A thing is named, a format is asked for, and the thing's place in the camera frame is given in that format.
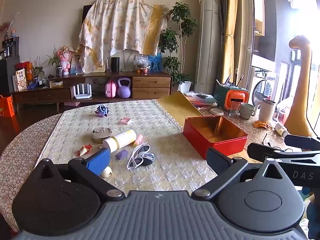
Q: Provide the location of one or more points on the small purple eraser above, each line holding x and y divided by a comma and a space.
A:
121, 154

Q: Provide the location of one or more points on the lace tablecloth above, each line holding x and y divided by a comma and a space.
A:
17, 152

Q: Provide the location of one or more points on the red and white candy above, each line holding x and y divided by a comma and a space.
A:
85, 150

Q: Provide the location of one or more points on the dark framed eyeglasses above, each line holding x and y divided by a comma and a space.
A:
270, 145

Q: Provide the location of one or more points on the round metal tin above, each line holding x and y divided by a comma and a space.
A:
101, 135

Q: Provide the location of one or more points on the red tin box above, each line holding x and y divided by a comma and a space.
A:
225, 142

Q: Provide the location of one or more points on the white plant pot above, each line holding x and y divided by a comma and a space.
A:
185, 86

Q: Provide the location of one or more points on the pink toy suitcase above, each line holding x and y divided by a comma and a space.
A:
110, 90

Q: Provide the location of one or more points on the pale green mug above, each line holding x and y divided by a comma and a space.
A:
246, 110

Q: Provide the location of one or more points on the floral cloth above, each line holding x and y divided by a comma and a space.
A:
120, 25

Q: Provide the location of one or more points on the yellow giraffe toy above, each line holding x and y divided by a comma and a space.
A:
300, 92

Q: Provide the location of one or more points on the printed snack box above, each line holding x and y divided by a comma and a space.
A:
21, 80

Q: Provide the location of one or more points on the white thermos cup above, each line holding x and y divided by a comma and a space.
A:
266, 110

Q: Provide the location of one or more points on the clear drinking glass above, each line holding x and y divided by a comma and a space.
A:
233, 110

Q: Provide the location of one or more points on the black television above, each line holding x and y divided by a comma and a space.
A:
86, 12

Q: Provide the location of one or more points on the orange snack wrapper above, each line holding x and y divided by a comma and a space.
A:
261, 124

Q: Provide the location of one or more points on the washing machine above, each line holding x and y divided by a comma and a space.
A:
260, 87

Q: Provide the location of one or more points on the potted spider plant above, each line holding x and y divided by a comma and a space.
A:
56, 62

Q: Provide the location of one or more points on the person's right hand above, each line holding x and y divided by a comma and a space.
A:
313, 220

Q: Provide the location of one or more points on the purple kettlebell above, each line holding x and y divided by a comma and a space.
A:
124, 88

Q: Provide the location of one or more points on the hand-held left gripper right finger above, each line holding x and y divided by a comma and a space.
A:
220, 160

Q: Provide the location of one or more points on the quilted cream table mat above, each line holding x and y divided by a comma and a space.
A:
155, 130

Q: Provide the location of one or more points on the white round lid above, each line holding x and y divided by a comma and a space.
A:
216, 111

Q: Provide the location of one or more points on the pink flat box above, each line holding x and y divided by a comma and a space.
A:
72, 103

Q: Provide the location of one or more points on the orange paper bag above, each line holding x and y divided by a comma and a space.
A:
6, 106

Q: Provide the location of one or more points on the yellow curtain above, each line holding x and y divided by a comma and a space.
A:
230, 30

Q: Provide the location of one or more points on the white and yellow bottle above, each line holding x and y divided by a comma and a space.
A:
120, 140

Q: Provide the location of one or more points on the blue picture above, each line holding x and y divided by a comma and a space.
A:
155, 63

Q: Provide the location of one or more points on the orange and green box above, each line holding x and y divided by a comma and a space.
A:
232, 96

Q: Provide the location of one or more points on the small potted plant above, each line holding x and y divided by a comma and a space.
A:
38, 70

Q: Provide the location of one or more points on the black water dispenser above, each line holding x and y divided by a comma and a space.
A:
8, 62

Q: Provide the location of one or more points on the black cylinder speaker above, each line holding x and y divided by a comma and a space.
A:
115, 64

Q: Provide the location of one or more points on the pink tube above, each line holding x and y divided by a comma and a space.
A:
138, 140

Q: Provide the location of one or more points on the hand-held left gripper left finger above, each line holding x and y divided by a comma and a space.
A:
98, 161

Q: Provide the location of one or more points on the white sunglasses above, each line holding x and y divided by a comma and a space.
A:
142, 155

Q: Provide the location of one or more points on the small pink case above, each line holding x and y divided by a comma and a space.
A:
125, 121

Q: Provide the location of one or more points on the green indoor tree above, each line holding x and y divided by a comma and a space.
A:
180, 35

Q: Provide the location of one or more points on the standing air conditioner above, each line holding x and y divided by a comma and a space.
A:
208, 42

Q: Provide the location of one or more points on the purple spiky toy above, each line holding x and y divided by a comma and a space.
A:
102, 111

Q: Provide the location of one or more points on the small cardboard box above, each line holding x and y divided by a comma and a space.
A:
56, 84

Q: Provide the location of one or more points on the wooden TV cabinet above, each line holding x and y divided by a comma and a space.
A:
150, 85

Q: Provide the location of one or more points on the small cream ball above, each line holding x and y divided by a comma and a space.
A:
107, 172

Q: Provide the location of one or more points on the plastic bag with fruit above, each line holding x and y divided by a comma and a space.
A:
141, 63

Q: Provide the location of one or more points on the white router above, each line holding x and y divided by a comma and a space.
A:
82, 92

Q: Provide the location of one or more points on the stack of books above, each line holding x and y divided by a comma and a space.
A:
200, 100

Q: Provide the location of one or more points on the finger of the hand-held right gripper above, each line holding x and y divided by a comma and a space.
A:
265, 152
305, 142

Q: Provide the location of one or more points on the clear pill bottle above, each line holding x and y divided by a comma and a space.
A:
280, 129

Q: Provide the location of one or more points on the pink doll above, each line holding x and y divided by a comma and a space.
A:
64, 60

